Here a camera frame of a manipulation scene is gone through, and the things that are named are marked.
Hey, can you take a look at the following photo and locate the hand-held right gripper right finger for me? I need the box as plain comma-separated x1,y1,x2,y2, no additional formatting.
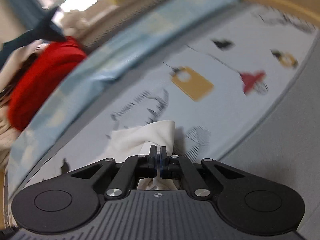
159,146,247,201

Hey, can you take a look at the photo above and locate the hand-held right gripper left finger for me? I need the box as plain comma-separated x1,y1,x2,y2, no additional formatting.
71,145,158,200

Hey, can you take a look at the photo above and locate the white garment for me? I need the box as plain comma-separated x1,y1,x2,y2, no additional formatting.
107,120,179,191

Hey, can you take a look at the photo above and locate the printed deer bed sheet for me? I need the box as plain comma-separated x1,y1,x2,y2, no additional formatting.
7,2,320,195

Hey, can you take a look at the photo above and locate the light blue quilt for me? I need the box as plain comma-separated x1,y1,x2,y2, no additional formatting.
10,0,241,160

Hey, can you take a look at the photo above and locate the red folded quilt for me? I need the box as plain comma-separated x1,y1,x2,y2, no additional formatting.
7,36,88,132

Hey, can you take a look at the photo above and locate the white plush toy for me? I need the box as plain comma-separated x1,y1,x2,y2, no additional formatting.
61,10,88,31

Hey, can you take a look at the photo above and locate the dark teal shark plush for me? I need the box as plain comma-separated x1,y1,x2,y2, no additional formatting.
0,6,67,65

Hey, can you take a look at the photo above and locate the blue curtain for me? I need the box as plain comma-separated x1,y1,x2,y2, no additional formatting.
0,0,48,33

